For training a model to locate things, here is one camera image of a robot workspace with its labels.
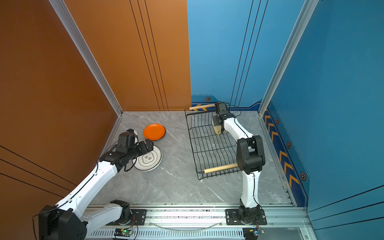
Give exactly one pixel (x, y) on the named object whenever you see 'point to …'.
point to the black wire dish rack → (210, 150)
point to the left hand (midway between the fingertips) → (148, 144)
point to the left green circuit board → (125, 232)
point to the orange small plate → (154, 132)
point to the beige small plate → (218, 129)
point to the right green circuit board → (251, 233)
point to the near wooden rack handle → (228, 166)
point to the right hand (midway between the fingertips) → (219, 118)
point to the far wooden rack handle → (204, 106)
